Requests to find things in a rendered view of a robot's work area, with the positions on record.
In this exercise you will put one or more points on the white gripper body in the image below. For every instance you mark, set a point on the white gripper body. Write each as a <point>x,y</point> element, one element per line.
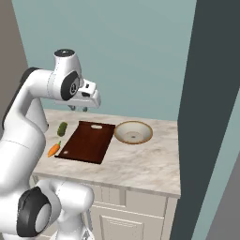
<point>83,101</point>

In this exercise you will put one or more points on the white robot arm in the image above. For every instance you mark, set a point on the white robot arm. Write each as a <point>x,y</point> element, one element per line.
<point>22,137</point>

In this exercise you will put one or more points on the dark brown wooden tray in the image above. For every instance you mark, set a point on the dark brown wooden tray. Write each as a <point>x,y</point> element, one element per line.
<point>87,142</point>

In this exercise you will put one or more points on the beige bowl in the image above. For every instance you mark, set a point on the beige bowl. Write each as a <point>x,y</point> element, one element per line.
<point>133,132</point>

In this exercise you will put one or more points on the green cucumber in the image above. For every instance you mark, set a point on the green cucumber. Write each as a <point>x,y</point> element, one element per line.
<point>62,128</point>

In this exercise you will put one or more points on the orange carrot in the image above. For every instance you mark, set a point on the orange carrot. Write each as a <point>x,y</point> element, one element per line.
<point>54,150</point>

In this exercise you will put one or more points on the cream drawer front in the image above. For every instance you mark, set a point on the cream drawer front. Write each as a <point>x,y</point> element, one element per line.
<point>128,200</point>

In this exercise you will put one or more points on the dark grey tall cabinet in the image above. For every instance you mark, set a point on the dark grey tall cabinet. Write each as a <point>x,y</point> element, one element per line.
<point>203,118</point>

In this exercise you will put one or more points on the cream cupboard door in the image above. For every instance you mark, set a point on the cream cupboard door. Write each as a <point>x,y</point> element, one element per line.
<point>125,223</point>

